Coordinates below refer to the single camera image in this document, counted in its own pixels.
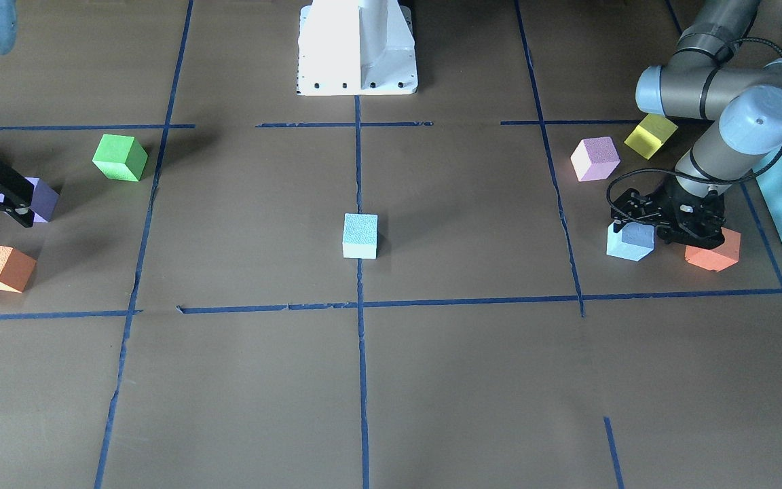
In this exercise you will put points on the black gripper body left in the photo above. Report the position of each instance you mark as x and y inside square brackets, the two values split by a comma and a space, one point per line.
[675, 202]

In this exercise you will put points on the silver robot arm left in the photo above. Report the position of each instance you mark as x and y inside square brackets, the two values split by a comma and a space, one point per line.
[744, 107]

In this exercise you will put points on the light blue block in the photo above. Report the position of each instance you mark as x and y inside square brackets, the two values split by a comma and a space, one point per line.
[633, 242]
[360, 236]

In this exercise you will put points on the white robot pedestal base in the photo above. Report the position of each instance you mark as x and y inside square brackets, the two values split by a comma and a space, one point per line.
[354, 48]

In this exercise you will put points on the green foam block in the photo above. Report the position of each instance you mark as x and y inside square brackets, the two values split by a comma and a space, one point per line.
[120, 157]

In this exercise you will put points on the yellow foam block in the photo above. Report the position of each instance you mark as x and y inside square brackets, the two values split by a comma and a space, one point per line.
[650, 135]

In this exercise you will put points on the purple foam block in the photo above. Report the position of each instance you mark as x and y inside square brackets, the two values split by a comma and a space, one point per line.
[43, 202]

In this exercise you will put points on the light pink foam block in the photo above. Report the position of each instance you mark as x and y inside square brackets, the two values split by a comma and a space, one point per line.
[595, 158]

